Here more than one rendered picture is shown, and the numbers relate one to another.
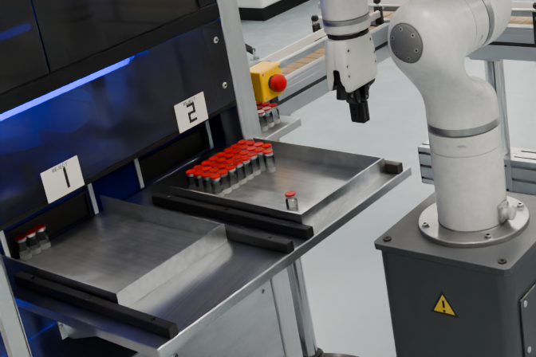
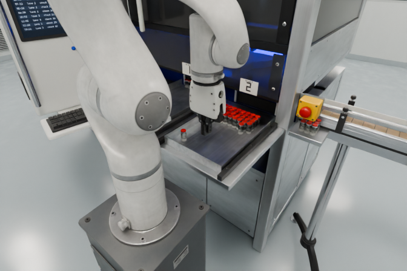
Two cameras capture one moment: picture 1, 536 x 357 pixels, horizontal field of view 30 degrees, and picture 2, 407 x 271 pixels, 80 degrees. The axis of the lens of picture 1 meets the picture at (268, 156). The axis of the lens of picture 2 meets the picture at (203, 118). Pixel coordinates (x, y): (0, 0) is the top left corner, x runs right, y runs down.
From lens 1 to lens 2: 1.86 m
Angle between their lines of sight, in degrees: 75
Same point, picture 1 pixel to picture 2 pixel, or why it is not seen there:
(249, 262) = not seen: hidden behind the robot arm
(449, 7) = (84, 71)
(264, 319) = (253, 189)
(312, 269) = not seen: outside the picture
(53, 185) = (185, 68)
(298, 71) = (377, 132)
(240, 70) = (287, 89)
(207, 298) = not seen: hidden behind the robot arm
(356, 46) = (196, 88)
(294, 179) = (226, 140)
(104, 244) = (187, 98)
